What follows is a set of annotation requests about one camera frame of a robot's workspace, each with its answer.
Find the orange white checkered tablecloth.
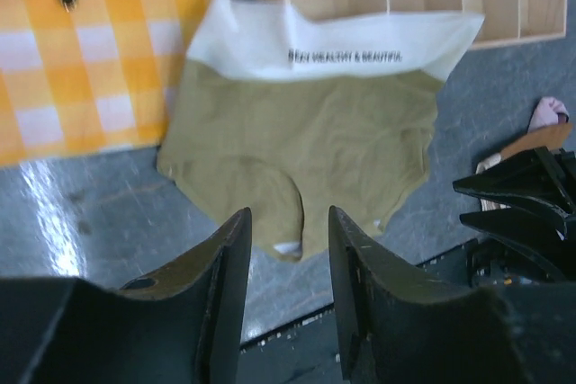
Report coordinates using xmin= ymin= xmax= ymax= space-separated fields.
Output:
xmin=1 ymin=0 xmax=210 ymax=165

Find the pink underwear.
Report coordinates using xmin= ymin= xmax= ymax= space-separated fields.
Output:
xmin=527 ymin=96 xmax=570 ymax=132

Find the brown orange underwear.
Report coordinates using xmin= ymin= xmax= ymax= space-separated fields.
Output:
xmin=499 ymin=122 xmax=573 ymax=160

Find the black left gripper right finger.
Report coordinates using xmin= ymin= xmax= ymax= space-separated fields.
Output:
xmin=328 ymin=206 xmax=533 ymax=383

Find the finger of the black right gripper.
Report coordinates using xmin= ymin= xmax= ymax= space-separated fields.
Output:
xmin=460 ymin=209 xmax=575 ymax=281
xmin=453 ymin=147 xmax=575 ymax=216

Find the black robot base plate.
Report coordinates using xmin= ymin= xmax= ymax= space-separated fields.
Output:
xmin=238 ymin=237 xmax=496 ymax=384

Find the olive green white-band underwear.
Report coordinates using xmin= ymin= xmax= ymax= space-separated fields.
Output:
xmin=157 ymin=0 xmax=484 ymax=262

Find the beige cream underwear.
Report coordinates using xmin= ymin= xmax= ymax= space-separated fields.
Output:
xmin=475 ymin=153 xmax=509 ymax=211

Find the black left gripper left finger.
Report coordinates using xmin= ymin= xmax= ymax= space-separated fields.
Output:
xmin=1 ymin=209 xmax=252 ymax=383

